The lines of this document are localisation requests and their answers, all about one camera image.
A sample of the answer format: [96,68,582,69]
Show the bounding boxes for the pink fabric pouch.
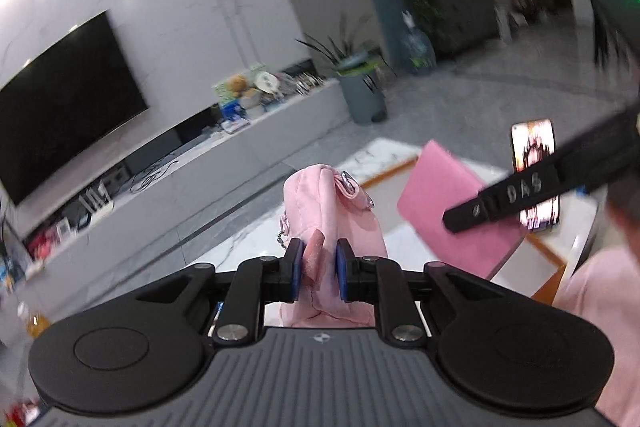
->
[280,165,387,329]

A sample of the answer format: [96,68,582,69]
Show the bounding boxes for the pink wallet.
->
[397,140,525,280]

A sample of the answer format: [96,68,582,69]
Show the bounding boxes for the smartphone on stand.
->
[510,118,562,234]

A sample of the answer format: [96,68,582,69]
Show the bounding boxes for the orange cardboard shoe box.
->
[362,156,566,305]

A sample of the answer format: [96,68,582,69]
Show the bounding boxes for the white tv console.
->
[1,81,349,308]

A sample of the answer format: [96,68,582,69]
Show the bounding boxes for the white wifi router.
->
[78,181,114,218]

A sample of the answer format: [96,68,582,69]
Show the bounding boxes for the brown teddy bear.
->
[227,75,250,98]

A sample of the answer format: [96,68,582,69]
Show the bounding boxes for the grey trash bin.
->
[336,57,388,124]

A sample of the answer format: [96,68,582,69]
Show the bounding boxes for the dark grey cabinet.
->
[430,0,499,60]

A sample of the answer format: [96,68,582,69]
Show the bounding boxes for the water bottle jug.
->
[401,11,436,74]

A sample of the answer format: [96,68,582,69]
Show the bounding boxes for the black wall television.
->
[0,12,148,205]

